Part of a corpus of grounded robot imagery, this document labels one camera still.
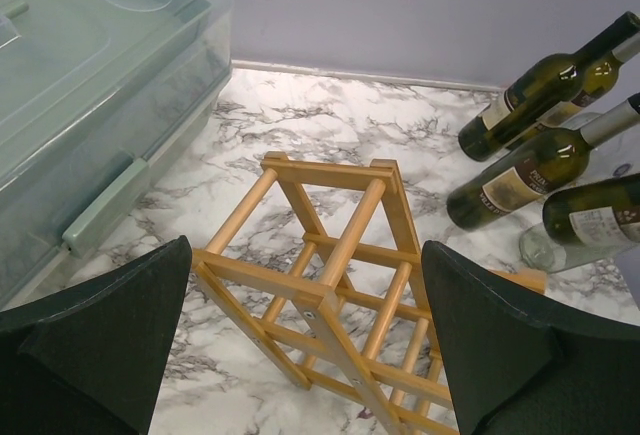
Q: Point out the green wine bottle brown label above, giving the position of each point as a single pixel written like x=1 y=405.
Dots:
x=543 y=164

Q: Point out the green wine bottle white label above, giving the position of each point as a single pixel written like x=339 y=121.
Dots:
x=600 y=214

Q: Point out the dark green wine bottle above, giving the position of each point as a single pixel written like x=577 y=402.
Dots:
x=546 y=86

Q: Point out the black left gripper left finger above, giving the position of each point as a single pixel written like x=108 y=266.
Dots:
x=90 y=359

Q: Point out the green bottle silver capsule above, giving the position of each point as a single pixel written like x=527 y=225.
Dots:
x=599 y=80

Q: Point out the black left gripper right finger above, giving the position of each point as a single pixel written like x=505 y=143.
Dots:
x=518 y=362

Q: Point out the translucent green storage box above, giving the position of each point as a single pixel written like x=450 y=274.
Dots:
x=98 y=99

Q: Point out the wooden wine rack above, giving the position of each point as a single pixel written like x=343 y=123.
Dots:
x=351 y=315

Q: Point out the tall clear glass bottle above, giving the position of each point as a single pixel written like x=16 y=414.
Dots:
x=539 y=251

